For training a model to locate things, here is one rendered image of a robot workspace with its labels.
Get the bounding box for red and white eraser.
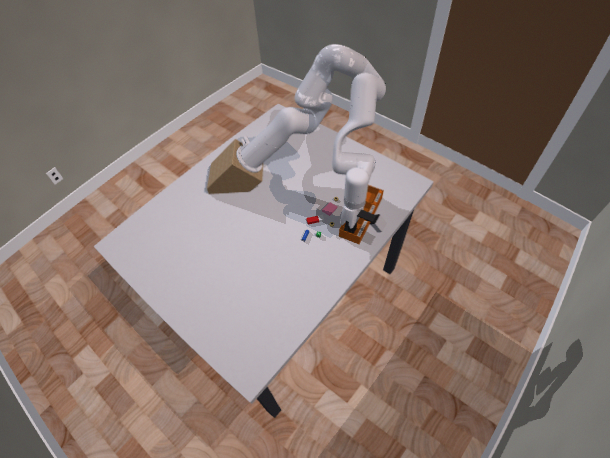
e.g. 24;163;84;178
307;215;324;224

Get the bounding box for orange-brown three-compartment bin rack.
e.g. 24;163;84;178
339;185;384;244

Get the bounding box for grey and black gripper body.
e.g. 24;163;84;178
340;203;365;229

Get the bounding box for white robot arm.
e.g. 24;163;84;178
236;44;386;209

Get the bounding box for pink block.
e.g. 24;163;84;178
322;202;337;216

